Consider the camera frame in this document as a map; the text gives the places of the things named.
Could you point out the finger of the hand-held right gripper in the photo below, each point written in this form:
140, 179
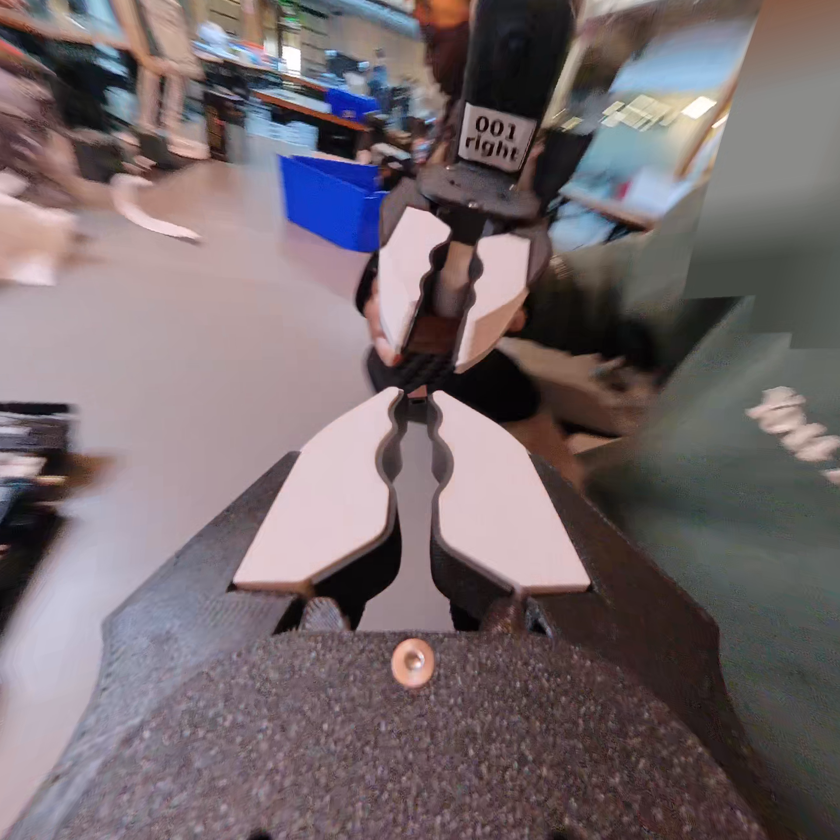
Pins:
407, 269
496, 289

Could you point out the small blue plastic bin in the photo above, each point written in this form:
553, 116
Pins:
352, 101

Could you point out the person's green sweatshirt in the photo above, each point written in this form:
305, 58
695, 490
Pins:
735, 551

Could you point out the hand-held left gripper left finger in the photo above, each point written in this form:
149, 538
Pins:
322, 505

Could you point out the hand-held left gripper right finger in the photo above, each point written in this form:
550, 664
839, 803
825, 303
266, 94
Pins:
512, 505

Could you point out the long black lego plate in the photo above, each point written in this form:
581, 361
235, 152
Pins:
427, 361

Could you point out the black lego car model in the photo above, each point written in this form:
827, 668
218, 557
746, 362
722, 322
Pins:
29, 473

